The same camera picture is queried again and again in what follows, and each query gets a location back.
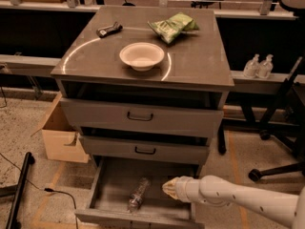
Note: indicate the yellow soft gripper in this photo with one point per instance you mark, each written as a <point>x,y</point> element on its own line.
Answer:
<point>182,188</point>

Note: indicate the clear plastic water bottle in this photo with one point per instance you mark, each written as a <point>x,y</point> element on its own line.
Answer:
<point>137,196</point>

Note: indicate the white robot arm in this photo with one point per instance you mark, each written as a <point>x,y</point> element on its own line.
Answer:
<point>285,209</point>

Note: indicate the grey open bottom drawer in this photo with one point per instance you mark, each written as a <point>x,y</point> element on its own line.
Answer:
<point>117,178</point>

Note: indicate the grey drawer cabinet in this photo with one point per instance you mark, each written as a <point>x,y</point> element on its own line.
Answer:
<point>138,100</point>

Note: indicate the grey middle drawer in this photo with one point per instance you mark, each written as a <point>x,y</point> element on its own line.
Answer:
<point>144,150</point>

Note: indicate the grey top drawer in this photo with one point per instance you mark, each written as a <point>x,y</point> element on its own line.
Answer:
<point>141,118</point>

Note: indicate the left sanitizer pump bottle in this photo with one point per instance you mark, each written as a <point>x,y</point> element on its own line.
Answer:
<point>251,67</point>

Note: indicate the sanitizer pump bottle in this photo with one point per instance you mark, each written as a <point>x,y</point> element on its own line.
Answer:
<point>251,67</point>
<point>265,67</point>

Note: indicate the right sanitizer pump bottle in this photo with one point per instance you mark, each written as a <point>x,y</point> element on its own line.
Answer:
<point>265,67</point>

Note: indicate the black office chair base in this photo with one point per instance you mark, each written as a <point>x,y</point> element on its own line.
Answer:
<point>287,92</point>

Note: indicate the cardboard box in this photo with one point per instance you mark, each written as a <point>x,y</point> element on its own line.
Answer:
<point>60,139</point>

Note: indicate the white paper bowl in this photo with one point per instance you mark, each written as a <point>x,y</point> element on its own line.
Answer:
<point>141,56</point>

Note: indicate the green chip bag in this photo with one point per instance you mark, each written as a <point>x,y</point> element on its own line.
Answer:
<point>172,27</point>

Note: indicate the black stand leg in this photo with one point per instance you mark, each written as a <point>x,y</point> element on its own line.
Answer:
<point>18,191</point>

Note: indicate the black handheld device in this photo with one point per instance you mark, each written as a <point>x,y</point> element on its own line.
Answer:
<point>114,28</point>

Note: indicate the grey metal shelf rail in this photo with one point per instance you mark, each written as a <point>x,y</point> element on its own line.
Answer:
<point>27,65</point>

